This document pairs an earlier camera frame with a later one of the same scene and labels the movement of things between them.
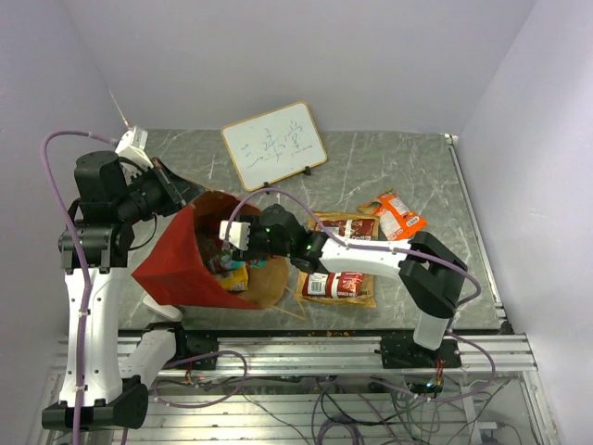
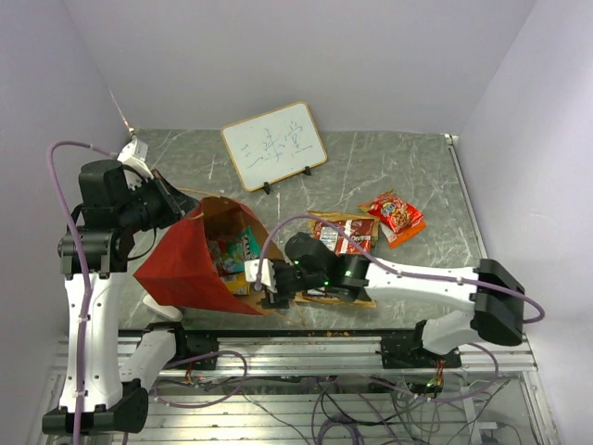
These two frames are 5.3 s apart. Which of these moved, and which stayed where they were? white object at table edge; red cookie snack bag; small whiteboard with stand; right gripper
Moved: right gripper; red cookie snack bag
Stayed: white object at table edge; small whiteboard with stand
